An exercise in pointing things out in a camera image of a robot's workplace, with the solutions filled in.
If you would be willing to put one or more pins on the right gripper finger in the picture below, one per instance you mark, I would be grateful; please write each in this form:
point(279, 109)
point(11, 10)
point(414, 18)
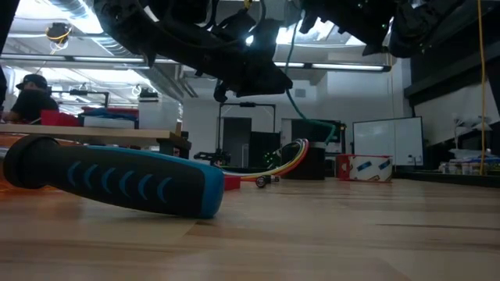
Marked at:
point(312, 22)

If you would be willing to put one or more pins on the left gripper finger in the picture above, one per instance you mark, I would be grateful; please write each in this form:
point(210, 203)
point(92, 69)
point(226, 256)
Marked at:
point(265, 84)
point(220, 91)

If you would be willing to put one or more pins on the red terminal block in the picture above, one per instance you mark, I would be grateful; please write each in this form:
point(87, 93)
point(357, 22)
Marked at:
point(233, 183)

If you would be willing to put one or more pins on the red and white small box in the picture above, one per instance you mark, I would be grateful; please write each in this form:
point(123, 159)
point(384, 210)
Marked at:
point(367, 168)

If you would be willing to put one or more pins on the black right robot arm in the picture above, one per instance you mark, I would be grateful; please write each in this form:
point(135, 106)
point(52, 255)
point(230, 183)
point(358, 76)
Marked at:
point(422, 23)

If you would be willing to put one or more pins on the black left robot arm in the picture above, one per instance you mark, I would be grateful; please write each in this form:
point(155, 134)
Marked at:
point(129, 23)

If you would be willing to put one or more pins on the black background robot arm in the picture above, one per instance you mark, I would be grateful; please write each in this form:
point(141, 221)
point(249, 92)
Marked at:
point(213, 157)

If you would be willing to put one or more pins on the black LED light bar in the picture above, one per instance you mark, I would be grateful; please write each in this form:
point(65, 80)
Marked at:
point(343, 67)

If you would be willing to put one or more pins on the black computer tower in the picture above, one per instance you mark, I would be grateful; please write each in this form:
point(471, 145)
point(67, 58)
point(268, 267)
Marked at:
point(261, 148)

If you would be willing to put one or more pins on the white storage box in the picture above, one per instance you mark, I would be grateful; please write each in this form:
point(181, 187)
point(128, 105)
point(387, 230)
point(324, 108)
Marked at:
point(158, 115)

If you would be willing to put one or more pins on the black equipment cabinet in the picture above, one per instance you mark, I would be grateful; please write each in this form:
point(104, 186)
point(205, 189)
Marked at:
point(316, 132)

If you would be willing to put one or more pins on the small black plug connector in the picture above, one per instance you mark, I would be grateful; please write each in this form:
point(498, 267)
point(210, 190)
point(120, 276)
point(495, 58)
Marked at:
point(261, 182)

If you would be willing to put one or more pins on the white plastic tray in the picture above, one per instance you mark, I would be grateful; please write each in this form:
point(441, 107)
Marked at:
point(109, 123)

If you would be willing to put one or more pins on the blue fabric bundle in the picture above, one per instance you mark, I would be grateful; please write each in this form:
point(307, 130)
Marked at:
point(105, 114)

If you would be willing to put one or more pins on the wooden workbench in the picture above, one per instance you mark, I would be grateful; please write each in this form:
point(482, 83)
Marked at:
point(97, 134)

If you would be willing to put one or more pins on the whiteboard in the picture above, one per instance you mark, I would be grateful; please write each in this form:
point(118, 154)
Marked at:
point(386, 142)

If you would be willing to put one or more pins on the red plastic bin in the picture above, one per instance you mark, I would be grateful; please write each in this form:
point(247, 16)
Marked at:
point(64, 119)

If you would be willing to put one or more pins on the white lamp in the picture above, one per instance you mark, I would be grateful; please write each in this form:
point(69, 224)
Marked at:
point(463, 122)

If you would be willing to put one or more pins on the person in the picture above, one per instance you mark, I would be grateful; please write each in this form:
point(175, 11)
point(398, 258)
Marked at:
point(33, 103)

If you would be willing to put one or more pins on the row of supply boxes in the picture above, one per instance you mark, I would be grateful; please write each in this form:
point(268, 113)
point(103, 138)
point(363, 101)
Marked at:
point(465, 168)

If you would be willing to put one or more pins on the black metal gantry frame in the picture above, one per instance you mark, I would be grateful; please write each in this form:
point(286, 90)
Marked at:
point(247, 104)
point(84, 93)

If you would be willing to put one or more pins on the black camera device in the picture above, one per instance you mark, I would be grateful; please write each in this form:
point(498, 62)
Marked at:
point(148, 94)

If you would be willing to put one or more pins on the black ceiling-mounted camera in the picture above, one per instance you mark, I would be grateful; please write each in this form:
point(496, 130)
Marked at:
point(58, 31)

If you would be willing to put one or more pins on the black aluminium table frame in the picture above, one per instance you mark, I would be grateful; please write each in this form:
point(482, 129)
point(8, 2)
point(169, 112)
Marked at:
point(449, 180)

